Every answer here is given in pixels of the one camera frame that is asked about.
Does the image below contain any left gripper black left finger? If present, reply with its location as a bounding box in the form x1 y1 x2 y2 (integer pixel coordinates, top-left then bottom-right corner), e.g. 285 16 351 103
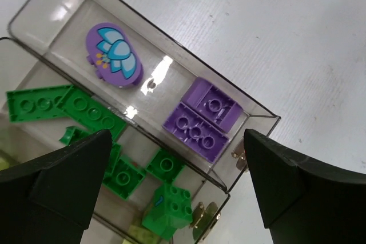
1 130 112 243

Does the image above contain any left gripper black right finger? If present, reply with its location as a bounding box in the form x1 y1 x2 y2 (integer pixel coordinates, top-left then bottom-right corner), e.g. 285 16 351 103
244 129 365 243

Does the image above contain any dark green square lego brick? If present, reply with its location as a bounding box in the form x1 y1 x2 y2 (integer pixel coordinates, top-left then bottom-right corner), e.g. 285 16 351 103
102 155 146 200

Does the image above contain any small green lego piece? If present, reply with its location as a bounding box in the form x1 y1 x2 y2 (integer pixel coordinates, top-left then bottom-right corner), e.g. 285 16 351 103
146 149 185 184

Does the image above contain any purple 2x4 base lego brick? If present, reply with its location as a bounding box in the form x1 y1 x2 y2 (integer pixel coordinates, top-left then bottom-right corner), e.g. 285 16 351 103
162 102 229 163

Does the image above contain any purple curved lego brick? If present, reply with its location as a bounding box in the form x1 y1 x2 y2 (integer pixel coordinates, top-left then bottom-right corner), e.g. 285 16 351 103
181 77 243 133

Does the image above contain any purple green flower lego figure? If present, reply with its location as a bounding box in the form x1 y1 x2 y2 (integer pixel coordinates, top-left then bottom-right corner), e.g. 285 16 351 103
85 22 144 88

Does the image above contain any light green 2x3 lego brick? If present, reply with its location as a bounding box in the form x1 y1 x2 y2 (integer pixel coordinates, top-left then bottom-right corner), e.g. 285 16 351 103
128 225 161 244

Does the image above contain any green 2x4 lego brick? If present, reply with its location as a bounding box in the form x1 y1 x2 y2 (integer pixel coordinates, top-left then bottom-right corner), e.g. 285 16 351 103
6 85 71 123

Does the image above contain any clear bin for green legos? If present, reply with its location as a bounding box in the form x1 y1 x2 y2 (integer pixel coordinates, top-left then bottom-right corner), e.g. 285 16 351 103
1 38 228 243

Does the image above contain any clear bin for purple legos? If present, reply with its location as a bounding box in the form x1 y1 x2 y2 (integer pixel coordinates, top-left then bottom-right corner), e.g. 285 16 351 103
8 0 280 191

